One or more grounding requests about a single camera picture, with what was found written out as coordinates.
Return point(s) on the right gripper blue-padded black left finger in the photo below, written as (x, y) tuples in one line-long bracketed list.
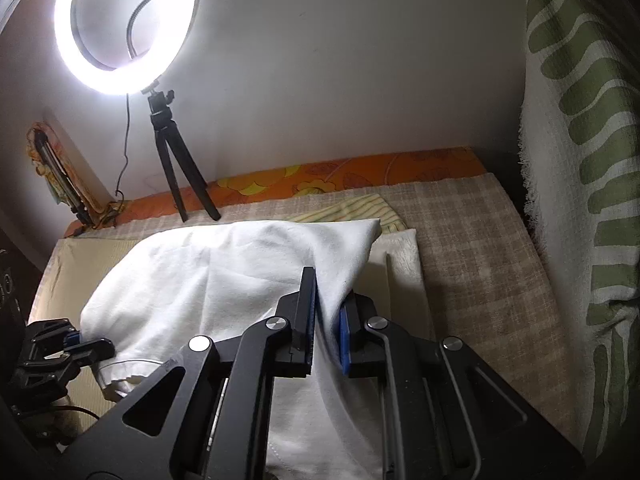
[(205, 412)]

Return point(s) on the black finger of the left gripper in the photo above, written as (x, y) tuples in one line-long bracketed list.
[(82, 352)]

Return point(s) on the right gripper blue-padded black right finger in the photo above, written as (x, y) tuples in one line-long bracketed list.
[(446, 413)]

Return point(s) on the white t-shirt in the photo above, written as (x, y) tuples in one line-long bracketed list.
[(219, 280)]

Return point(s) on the beige plaid blanket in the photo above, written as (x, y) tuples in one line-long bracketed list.
[(483, 278)]

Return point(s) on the folded white cloth stack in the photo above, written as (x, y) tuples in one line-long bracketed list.
[(393, 279)]

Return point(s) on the orange floral hanging cloth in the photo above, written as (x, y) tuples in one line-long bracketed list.
[(93, 193)]

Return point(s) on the folded grey black tripod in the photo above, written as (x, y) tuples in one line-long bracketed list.
[(59, 179)]

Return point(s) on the yellow striped sheet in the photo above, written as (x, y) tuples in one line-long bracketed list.
[(366, 207)]

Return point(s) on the orange floral bed sheet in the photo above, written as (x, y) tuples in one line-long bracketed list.
[(367, 173)]

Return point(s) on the small black mini tripod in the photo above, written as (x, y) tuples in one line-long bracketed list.
[(170, 146)]

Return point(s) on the green white patterned curtain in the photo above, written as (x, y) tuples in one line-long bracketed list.
[(580, 154)]

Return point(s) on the white ring light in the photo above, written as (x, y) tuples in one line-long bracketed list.
[(118, 47)]

